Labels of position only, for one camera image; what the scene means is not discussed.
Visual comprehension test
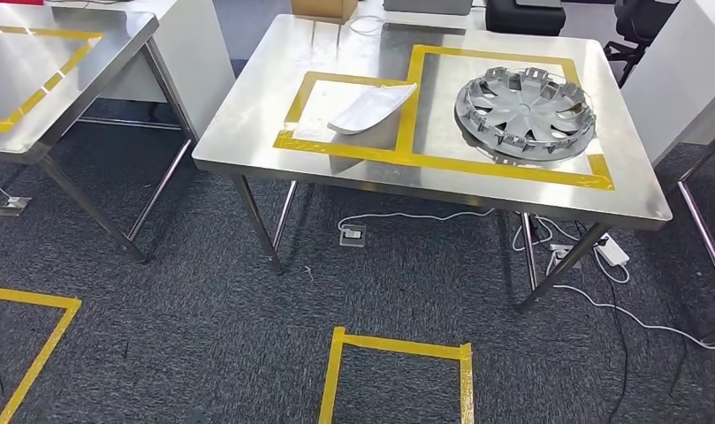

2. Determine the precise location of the white curved plastic part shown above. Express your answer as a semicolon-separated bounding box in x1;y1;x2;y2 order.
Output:
326;82;419;137

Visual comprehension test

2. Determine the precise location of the steel workbench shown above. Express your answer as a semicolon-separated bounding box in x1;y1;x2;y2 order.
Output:
0;3;197;264
191;12;674;314
675;119;715;297

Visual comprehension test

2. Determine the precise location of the floor socket box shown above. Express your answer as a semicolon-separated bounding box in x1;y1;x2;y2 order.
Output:
338;223;369;249
0;195;34;219
549;242;583;270

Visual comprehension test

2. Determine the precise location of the yellow bench tape outline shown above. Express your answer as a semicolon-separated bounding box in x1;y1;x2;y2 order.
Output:
0;24;104;134
273;43;616;193

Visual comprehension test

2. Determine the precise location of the yellow floor tape square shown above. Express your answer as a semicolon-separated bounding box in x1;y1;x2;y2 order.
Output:
0;284;83;424
317;325;475;424

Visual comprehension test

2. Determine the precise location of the silver wheel cover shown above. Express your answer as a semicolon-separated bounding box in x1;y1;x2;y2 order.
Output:
453;65;597;163

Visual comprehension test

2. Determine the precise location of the cardboard box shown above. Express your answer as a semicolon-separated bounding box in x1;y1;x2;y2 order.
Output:
291;0;360;25

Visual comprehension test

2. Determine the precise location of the grey laptop with stickers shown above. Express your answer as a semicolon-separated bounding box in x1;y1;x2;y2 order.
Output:
383;0;474;17

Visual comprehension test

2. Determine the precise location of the black carry case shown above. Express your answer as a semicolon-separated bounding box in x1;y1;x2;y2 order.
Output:
484;0;567;37

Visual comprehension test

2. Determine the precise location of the white power strip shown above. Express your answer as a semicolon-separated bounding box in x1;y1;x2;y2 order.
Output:
592;231;631;268

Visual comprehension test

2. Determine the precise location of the black office chair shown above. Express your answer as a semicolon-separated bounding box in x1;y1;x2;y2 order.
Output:
603;0;681;89

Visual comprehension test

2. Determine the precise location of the thin white coiled cable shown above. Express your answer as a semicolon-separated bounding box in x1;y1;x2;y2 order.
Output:
347;14;387;37

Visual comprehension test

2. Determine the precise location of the thin black cable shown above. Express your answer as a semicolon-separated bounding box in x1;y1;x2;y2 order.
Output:
605;257;634;424

